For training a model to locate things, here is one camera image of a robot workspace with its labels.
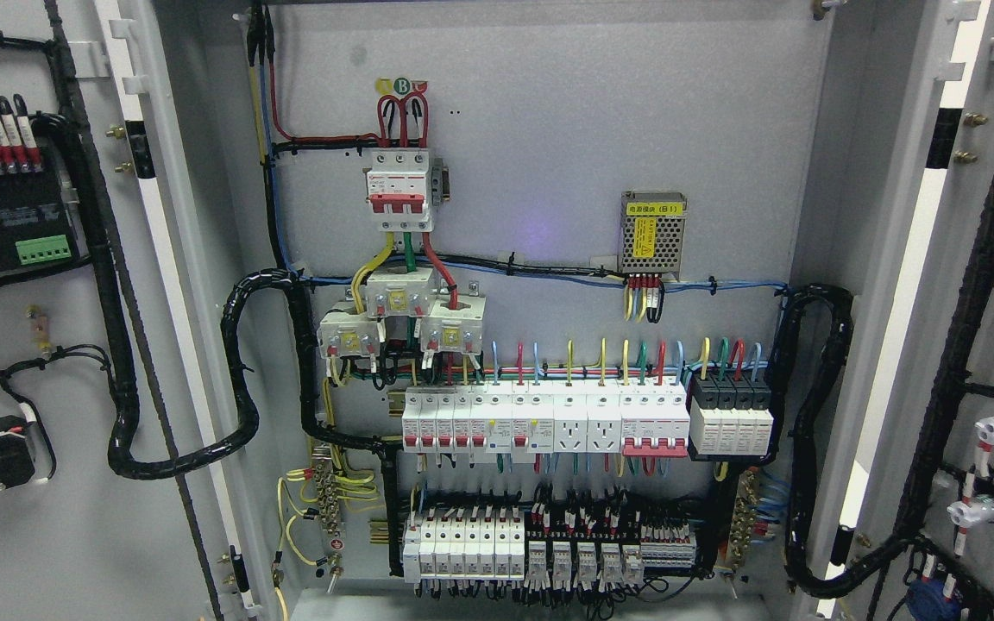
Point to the lower white breaker row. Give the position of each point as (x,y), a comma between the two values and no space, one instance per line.
(465,546)

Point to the white socket modules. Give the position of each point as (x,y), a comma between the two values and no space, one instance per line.
(587,418)

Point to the row of small breakers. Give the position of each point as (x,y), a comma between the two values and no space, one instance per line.
(480,421)

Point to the black digital power meter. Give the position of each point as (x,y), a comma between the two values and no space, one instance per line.
(36,223)

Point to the white current transformers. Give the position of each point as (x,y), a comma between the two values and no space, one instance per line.
(396,300)

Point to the row of relay modules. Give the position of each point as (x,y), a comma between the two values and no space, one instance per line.
(603,549)

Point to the brass ground terminal bar left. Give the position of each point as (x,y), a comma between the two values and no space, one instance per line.
(328,473)

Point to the brass terminal bar right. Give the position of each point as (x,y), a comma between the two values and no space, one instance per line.
(742,521)

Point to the black white surge protector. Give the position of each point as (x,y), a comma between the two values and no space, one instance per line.
(729,419)

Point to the metal mesh power supply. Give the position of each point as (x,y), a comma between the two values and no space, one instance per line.
(653,226)

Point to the red three pole main breaker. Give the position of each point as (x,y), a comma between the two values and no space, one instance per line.
(404,186)

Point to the grey cabinet door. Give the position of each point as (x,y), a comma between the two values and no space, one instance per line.
(892,451)
(89,544)

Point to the red four pole breaker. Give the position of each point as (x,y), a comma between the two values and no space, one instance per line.
(654,420)

